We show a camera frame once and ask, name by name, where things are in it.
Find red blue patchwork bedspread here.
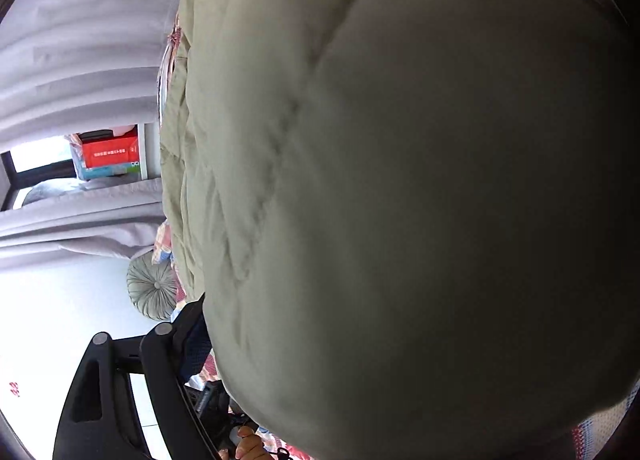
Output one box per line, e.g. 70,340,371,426
152,20,310,459

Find white shelf unit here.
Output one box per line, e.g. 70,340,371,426
65,121,160,181

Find grey curtain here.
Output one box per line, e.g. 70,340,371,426
1,0,179,269

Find round green pleated cushion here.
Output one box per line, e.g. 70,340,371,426
126,252,177,321

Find olive green padded jacket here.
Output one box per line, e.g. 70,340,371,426
160,0,639,459

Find person's left hand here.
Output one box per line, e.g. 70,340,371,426
218,426,272,460

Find red box on shelf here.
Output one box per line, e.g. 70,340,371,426
79,127,139,169

